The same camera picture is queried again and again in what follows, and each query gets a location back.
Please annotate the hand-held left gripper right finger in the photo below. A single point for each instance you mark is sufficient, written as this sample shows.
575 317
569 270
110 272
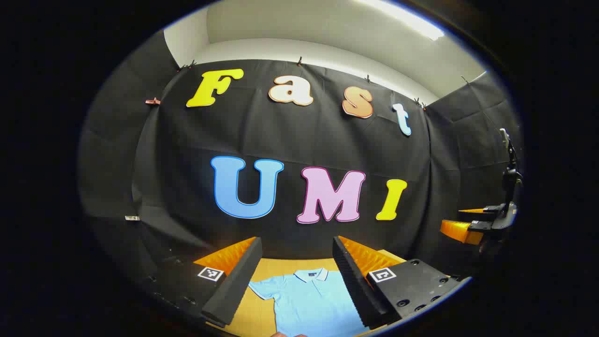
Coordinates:
358 290

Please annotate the black backdrop cloth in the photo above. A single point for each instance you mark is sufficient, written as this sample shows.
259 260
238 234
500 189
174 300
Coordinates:
281 135

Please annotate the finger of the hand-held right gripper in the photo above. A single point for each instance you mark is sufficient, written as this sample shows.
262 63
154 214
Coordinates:
484 210
461 230

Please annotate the copper-coloured backdrop clip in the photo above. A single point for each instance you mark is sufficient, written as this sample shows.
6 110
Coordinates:
152 100

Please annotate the light blue T-shirt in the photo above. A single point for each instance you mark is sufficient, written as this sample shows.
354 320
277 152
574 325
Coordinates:
309 304

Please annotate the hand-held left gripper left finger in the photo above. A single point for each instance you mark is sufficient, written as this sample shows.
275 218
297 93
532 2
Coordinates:
234 290

